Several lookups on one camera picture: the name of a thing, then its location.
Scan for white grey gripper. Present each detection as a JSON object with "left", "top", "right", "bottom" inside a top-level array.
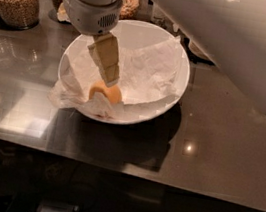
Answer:
[{"left": 57, "top": 0, "right": 123, "bottom": 87}]

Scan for orange fruit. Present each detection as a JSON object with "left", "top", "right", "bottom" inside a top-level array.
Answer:
[{"left": 88, "top": 80, "right": 122, "bottom": 104}]

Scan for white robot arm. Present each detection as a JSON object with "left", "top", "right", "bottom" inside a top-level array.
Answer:
[{"left": 64, "top": 0, "right": 266, "bottom": 116}]

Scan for large white bowl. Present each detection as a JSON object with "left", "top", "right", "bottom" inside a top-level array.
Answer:
[{"left": 51, "top": 8, "right": 198, "bottom": 136}]

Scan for right glass cereal jar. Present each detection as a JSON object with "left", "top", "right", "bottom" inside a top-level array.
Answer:
[{"left": 119, "top": 0, "right": 140, "bottom": 20}]

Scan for clear glass bottle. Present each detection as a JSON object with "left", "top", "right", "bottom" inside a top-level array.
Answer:
[{"left": 151, "top": 3, "right": 165, "bottom": 27}]

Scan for white crumpled paper liner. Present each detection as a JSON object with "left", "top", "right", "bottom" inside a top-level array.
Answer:
[{"left": 46, "top": 16, "right": 191, "bottom": 130}]

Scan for tall stack paper bowls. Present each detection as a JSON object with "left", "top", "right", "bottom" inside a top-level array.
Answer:
[{"left": 188, "top": 41, "right": 210, "bottom": 61}]

